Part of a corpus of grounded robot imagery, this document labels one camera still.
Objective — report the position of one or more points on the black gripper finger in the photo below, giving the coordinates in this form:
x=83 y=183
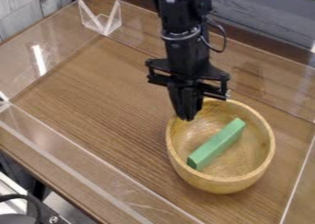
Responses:
x=177 y=96
x=194 y=104

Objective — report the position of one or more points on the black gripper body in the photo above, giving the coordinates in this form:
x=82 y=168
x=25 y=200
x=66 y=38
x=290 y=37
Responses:
x=186 y=68

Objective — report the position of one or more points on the brown wooden bowl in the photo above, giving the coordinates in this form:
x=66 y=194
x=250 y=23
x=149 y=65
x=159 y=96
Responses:
x=244 y=163

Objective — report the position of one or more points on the green rectangular block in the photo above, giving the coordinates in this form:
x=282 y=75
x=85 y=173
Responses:
x=208 y=152

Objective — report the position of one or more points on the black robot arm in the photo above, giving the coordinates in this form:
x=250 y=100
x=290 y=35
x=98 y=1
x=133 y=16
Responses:
x=185 y=20

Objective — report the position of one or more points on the black metal table bracket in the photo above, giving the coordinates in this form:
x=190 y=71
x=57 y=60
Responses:
x=43 y=214

